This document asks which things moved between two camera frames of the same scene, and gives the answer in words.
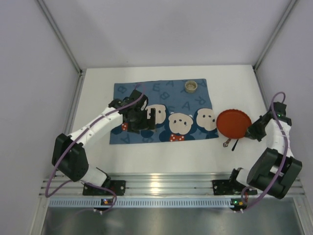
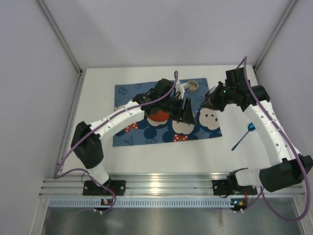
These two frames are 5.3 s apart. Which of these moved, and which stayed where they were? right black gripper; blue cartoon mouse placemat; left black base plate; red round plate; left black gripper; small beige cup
Moved: left black gripper; red round plate; right black gripper
Stayed: blue cartoon mouse placemat; left black base plate; small beige cup
